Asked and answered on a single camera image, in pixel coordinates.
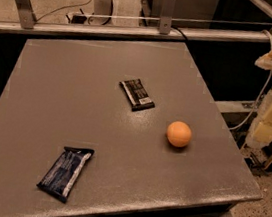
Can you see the orange fruit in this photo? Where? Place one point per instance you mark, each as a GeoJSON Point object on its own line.
{"type": "Point", "coordinates": [179, 134]}

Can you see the blue rxbar blueberry wrapper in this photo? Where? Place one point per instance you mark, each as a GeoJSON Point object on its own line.
{"type": "Point", "coordinates": [61, 177]}

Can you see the black snack bar wrapper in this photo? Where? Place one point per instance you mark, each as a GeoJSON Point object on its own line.
{"type": "Point", "coordinates": [137, 95]}

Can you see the middle metal rail bracket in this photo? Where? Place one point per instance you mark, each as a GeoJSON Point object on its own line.
{"type": "Point", "coordinates": [167, 9]}

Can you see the metal rail bracket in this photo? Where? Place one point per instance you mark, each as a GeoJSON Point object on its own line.
{"type": "Point", "coordinates": [26, 14]}
{"type": "Point", "coordinates": [167, 9]}

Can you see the horizontal metal rail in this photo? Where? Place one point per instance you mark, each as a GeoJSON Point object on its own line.
{"type": "Point", "coordinates": [132, 33]}

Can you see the left metal rail bracket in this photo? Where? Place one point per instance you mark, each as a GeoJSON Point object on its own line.
{"type": "Point", "coordinates": [26, 14]}

